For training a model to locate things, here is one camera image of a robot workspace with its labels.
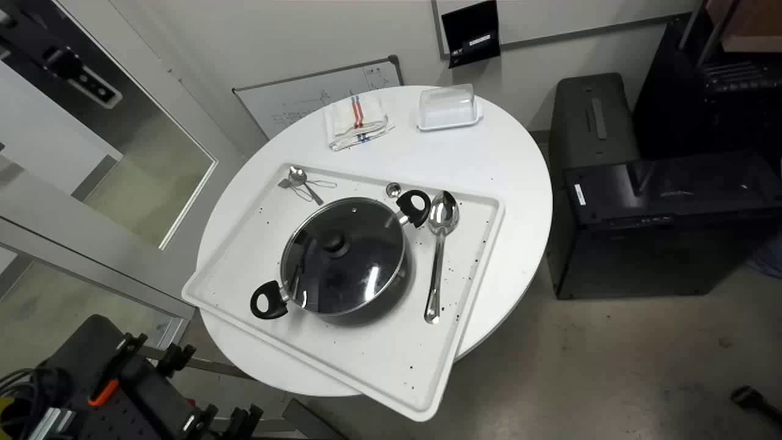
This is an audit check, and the folded white striped cloth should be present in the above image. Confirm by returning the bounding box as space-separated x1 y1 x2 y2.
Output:
325 94 395 151

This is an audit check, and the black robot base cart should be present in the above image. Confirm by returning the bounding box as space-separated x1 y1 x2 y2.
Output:
0 316 265 440

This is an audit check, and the black printer box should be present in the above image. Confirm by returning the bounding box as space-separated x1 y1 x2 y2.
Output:
551 73 781 300

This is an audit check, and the clear plastic butter dish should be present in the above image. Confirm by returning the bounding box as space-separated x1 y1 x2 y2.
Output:
415 87 485 132

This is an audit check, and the black cooking pot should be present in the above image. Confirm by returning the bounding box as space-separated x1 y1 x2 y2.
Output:
248 189 434 327

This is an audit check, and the small silver cap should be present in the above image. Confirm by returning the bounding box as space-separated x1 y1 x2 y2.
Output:
386 184 401 199

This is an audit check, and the small silver spoon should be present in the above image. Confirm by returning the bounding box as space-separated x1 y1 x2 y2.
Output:
287 165 325 205

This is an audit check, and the white round table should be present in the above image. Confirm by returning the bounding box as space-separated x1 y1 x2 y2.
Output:
199 87 552 359

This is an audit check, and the large silver spoon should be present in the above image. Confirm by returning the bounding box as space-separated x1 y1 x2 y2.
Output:
423 192 460 324

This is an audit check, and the black wall holder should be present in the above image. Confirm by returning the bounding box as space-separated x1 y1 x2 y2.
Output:
442 0 501 67

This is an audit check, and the whiteboard leaning on wall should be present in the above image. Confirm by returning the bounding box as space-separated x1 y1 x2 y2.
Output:
236 54 404 138

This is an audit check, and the white plastic tray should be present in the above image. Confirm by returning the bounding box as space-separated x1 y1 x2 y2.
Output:
184 166 504 420

